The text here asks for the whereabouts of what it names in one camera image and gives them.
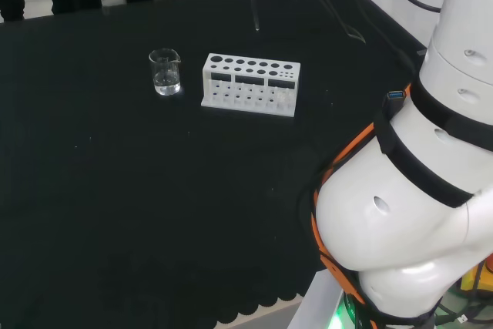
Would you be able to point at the white test tube rack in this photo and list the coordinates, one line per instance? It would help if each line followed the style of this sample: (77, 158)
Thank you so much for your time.
(250, 86)

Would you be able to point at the clear glass beaker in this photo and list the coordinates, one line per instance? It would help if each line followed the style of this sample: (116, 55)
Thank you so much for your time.
(165, 74)

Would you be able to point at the black bench cloth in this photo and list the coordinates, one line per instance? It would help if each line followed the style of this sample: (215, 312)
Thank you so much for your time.
(115, 190)

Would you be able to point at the yellow stop button box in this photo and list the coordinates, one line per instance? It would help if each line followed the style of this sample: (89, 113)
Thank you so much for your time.
(471, 280)

